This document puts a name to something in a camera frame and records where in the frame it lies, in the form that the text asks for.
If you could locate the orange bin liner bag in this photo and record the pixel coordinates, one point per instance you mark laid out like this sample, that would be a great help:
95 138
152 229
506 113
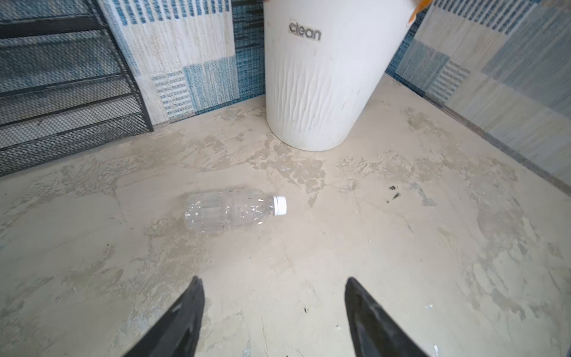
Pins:
421 6

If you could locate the clear unlabelled plastic bottle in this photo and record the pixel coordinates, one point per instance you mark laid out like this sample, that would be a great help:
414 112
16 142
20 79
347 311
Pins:
220 211

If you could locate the white plastic trash bin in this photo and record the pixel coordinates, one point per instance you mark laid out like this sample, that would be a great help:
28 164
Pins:
323 61

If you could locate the black wire mesh shelf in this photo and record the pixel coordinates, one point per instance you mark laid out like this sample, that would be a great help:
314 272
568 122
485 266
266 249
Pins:
66 87

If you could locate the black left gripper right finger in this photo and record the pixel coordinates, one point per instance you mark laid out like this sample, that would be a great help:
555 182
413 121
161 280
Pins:
373 331

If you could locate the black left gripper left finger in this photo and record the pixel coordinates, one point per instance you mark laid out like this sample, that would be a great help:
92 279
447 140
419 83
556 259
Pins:
177 332

